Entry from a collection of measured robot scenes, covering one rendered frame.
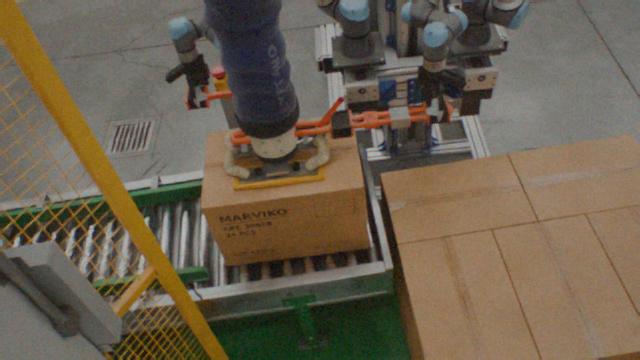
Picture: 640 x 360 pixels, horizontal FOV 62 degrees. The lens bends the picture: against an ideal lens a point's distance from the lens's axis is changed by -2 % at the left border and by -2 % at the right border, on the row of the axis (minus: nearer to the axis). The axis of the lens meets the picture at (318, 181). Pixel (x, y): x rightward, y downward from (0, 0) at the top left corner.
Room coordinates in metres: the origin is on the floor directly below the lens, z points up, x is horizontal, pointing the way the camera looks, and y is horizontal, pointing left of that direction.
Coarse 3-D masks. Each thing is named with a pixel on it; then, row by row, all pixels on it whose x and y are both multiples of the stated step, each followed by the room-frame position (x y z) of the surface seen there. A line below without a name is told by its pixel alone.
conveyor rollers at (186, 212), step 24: (96, 216) 1.69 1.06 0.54; (144, 216) 1.63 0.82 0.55; (168, 216) 1.61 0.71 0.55; (0, 240) 1.64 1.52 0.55; (24, 240) 1.64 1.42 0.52; (72, 240) 1.57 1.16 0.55; (168, 240) 1.48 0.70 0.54; (120, 264) 1.39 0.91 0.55; (240, 264) 1.28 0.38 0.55; (264, 264) 1.26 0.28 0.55; (288, 264) 1.24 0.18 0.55; (312, 264) 1.22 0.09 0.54; (336, 264) 1.20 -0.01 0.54
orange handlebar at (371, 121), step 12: (216, 96) 1.72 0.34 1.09; (228, 96) 1.72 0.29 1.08; (408, 108) 1.46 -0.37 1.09; (420, 108) 1.44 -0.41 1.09; (372, 120) 1.42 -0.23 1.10; (384, 120) 1.41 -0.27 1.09; (420, 120) 1.40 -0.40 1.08; (240, 132) 1.48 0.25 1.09; (300, 132) 1.43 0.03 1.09; (312, 132) 1.42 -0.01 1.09; (324, 132) 1.42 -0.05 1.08
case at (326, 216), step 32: (256, 160) 1.47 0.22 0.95; (352, 160) 1.38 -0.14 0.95; (224, 192) 1.34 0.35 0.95; (256, 192) 1.31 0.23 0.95; (288, 192) 1.28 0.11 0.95; (320, 192) 1.26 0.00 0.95; (352, 192) 1.25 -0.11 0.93; (224, 224) 1.28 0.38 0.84; (256, 224) 1.27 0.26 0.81; (288, 224) 1.26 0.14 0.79; (320, 224) 1.25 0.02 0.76; (352, 224) 1.25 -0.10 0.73; (224, 256) 1.28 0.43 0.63; (256, 256) 1.27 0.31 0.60; (288, 256) 1.26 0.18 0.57
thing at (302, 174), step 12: (252, 168) 1.40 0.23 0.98; (264, 168) 1.39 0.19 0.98; (300, 168) 1.36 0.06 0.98; (240, 180) 1.35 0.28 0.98; (252, 180) 1.34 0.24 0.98; (264, 180) 1.33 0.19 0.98; (276, 180) 1.33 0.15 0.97; (288, 180) 1.32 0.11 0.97; (300, 180) 1.31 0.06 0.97; (312, 180) 1.31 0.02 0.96
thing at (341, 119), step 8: (336, 112) 1.49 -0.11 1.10; (344, 112) 1.48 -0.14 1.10; (328, 120) 1.44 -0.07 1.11; (336, 120) 1.45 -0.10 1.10; (344, 120) 1.44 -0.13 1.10; (336, 128) 1.40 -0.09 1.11; (344, 128) 1.40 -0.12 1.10; (352, 128) 1.40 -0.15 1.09; (336, 136) 1.40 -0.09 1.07; (344, 136) 1.40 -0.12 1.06
